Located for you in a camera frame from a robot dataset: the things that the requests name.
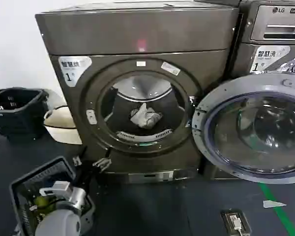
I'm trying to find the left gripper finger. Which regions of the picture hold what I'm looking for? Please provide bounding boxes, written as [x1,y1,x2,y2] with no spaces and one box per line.
[91,148,113,172]
[73,146,87,168]

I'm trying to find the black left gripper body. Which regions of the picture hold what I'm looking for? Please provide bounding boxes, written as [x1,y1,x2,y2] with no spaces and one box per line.
[80,165,99,197]

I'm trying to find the cream white bag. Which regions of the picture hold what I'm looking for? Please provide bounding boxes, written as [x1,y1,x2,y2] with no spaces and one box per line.
[43,89,83,146]

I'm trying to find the grey perforated laundry basket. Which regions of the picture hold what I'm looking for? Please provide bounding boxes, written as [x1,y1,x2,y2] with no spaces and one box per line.
[9,156,96,236]

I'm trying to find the yellow-green cloth item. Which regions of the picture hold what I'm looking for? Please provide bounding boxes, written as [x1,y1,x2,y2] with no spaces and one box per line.
[34,195,50,209]

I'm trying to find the grey white crumpled clothes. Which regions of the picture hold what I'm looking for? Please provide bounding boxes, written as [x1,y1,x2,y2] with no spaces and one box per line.
[129,102,163,129]

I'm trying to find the black slotted laundry basket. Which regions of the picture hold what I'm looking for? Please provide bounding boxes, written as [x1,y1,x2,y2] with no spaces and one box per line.
[0,88,50,139]

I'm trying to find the grey front-load dryer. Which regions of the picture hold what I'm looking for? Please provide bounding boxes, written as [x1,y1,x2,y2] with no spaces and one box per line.
[35,3,244,185]

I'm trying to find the metal floor socket box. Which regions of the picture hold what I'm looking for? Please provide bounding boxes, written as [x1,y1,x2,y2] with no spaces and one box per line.
[220,208,252,236]

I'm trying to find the round glass dryer door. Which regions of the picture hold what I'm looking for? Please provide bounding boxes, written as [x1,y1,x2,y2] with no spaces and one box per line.
[191,72,295,184]

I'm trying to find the white paper scrap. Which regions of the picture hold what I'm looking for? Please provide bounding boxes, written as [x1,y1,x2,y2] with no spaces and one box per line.
[262,200,287,209]

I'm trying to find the green floor tape line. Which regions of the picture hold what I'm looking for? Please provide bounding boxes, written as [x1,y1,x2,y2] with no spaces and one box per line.
[258,181,295,236]

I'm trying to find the grey dryer with drawer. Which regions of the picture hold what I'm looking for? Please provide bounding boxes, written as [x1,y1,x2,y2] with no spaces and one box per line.
[204,0,295,181]

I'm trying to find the white plug cable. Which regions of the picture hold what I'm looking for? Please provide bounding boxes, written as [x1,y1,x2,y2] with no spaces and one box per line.
[229,214,244,236]

